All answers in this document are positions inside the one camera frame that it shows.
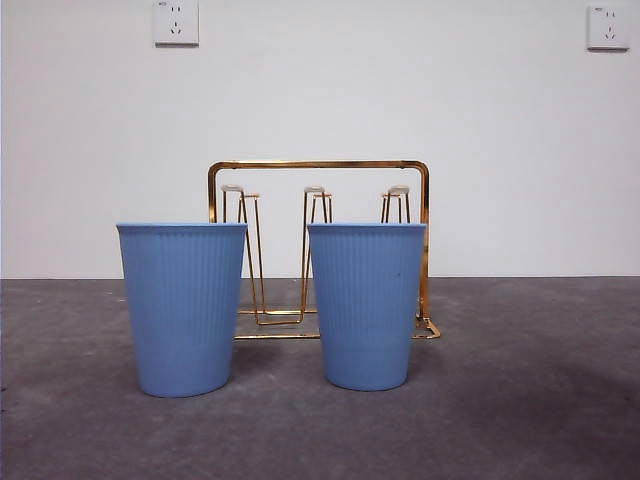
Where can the blue ribbed cup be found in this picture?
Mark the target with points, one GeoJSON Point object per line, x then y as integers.
{"type": "Point", "coordinates": [182, 310]}
{"type": "Point", "coordinates": [367, 310]}

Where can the white wall socket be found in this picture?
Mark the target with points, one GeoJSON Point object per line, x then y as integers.
{"type": "Point", "coordinates": [607, 27]}
{"type": "Point", "coordinates": [176, 22]}

